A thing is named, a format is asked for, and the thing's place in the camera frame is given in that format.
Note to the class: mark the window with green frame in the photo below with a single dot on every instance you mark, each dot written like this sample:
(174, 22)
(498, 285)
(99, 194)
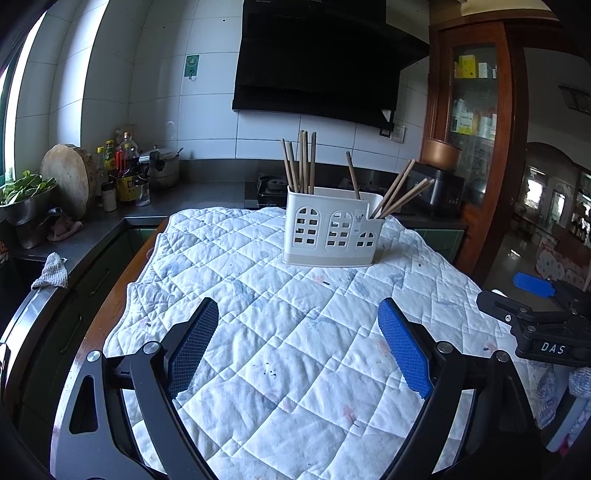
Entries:
(8, 124)

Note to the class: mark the green cabinet drawer front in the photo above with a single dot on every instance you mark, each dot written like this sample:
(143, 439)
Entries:
(438, 240)

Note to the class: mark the green leafy vegetables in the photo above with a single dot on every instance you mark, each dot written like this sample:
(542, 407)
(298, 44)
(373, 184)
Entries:
(25, 187)

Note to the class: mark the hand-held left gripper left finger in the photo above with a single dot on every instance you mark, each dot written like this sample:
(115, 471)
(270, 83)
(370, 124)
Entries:
(194, 346)

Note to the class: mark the small glass jar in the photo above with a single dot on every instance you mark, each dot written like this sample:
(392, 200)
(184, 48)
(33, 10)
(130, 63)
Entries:
(142, 193)

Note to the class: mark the large red-capped sauce bottle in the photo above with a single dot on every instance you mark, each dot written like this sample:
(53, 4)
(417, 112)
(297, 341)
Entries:
(128, 157)

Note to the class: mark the green bottle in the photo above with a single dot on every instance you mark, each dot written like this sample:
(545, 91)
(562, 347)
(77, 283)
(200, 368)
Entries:
(110, 154)

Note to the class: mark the grey crumpled rag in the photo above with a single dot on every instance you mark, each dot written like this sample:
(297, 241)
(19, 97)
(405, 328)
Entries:
(51, 272)

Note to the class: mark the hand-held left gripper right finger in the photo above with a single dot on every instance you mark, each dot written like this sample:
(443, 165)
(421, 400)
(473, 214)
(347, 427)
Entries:
(404, 350)

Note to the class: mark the white quilted blanket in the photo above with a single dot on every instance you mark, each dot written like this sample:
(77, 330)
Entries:
(300, 323)

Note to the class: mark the gas stove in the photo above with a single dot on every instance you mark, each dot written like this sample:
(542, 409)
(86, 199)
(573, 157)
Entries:
(270, 194)

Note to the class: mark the small white jar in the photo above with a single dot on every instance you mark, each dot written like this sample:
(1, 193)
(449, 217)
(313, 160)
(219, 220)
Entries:
(109, 197)

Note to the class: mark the wooden glass-door cabinet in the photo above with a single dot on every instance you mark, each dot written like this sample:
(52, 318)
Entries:
(512, 138)

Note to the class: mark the metal bowl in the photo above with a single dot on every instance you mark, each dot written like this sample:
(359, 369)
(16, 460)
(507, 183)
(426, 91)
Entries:
(27, 212)

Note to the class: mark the copper pot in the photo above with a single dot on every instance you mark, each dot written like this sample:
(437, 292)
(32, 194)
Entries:
(441, 154)

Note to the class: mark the round wooden cutting board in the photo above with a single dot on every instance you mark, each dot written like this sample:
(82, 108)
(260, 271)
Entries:
(64, 180)

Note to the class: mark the dark kitchen countertop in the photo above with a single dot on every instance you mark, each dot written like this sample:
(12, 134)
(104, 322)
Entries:
(207, 177)

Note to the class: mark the pinkish brown lump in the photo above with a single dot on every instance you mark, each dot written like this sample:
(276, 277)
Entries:
(64, 227)

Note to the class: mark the wooden chopstick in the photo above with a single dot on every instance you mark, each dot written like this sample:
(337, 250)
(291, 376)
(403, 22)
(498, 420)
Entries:
(397, 184)
(301, 161)
(307, 161)
(353, 175)
(313, 161)
(289, 166)
(401, 200)
(295, 168)
(413, 194)

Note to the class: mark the black range hood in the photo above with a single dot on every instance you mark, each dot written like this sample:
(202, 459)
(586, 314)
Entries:
(318, 60)

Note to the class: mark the yellow-capped bottle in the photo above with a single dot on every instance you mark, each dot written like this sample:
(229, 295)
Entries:
(100, 164)

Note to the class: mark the person's right hand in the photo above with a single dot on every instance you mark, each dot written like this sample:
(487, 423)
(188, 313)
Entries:
(580, 382)

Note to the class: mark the yellow box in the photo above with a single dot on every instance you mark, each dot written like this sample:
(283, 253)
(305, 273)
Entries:
(466, 66)

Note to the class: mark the white plastic utensil holder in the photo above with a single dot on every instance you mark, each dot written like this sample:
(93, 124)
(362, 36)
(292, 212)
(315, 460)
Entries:
(332, 256)

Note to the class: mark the white wall socket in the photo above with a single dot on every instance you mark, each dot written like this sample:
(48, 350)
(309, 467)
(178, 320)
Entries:
(398, 134)

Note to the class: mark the black countertop appliance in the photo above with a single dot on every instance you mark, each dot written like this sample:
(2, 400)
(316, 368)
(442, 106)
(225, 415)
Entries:
(443, 194)

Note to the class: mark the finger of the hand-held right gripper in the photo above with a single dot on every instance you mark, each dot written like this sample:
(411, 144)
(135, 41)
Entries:
(498, 304)
(535, 285)

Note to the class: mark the green wall hook sticker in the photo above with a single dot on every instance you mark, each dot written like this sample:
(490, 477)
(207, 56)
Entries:
(191, 67)

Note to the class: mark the metal pressure cooker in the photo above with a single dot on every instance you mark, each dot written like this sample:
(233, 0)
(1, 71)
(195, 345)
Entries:
(164, 173)

